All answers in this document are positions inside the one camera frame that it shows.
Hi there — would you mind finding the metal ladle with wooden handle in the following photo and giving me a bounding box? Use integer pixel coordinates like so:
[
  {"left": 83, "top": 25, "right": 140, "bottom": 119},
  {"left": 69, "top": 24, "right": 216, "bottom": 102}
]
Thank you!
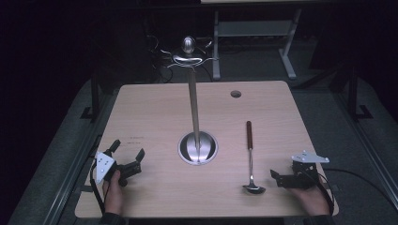
[{"left": 241, "top": 120, "right": 268, "bottom": 196}]

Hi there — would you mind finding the grey metal floor rail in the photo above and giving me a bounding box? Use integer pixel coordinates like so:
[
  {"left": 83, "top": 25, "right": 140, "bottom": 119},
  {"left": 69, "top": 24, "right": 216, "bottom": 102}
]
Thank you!
[
  {"left": 42, "top": 92, "right": 120, "bottom": 225},
  {"left": 330, "top": 92, "right": 398, "bottom": 203}
]

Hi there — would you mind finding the bundle of black cables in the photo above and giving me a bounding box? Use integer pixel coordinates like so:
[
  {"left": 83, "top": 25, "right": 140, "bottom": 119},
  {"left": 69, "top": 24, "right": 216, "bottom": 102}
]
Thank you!
[{"left": 145, "top": 33, "right": 176, "bottom": 84}]

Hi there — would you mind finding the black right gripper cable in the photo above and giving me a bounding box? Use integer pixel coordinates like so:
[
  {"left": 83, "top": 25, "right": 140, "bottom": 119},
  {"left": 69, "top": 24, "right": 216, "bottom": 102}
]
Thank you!
[{"left": 314, "top": 168, "right": 398, "bottom": 216}]

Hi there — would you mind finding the person's right hand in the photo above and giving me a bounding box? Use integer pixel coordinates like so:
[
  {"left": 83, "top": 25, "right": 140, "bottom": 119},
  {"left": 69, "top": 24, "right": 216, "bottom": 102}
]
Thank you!
[{"left": 288, "top": 184, "right": 331, "bottom": 217}]

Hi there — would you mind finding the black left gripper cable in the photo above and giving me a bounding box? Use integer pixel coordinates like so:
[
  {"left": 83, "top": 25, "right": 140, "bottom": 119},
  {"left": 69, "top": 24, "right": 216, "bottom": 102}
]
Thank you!
[{"left": 89, "top": 158, "right": 108, "bottom": 216}]

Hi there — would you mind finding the white metal desk frame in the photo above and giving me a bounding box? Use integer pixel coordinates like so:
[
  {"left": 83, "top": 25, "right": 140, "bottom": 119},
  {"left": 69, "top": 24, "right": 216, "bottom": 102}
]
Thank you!
[{"left": 211, "top": 7, "right": 303, "bottom": 81}]

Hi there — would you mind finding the person's left hand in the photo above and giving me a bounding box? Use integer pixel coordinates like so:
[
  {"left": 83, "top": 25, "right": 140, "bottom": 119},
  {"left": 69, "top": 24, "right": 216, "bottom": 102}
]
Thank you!
[{"left": 101, "top": 170, "right": 125, "bottom": 217}]

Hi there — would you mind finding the black metal stand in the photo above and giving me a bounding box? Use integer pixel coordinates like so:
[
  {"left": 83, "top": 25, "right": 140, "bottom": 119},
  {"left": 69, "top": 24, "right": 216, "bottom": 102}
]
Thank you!
[
  {"left": 80, "top": 77, "right": 103, "bottom": 124},
  {"left": 328, "top": 63, "right": 375, "bottom": 124}
]

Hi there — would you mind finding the metal utensil stand with hooks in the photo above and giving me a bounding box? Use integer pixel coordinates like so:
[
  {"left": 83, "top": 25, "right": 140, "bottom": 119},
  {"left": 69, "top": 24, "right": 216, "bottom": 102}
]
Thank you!
[{"left": 166, "top": 35, "right": 220, "bottom": 166}]

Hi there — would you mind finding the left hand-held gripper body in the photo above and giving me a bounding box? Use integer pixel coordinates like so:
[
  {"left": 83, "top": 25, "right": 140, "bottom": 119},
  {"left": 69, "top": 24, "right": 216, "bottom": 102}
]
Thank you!
[{"left": 95, "top": 151, "right": 143, "bottom": 188}]

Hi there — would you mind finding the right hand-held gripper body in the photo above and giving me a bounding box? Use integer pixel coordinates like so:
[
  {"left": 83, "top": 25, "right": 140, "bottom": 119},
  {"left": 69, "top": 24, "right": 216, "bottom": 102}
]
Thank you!
[{"left": 279, "top": 150, "right": 330, "bottom": 189}]

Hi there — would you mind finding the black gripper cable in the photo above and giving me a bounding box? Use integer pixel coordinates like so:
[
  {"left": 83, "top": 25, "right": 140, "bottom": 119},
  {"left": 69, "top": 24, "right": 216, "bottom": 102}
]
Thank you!
[
  {"left": 89, "top": 158, "right": 108, "bottom": 216},
  {"left": 314, "top": 168, "right": 398, "bottom": 216}
]

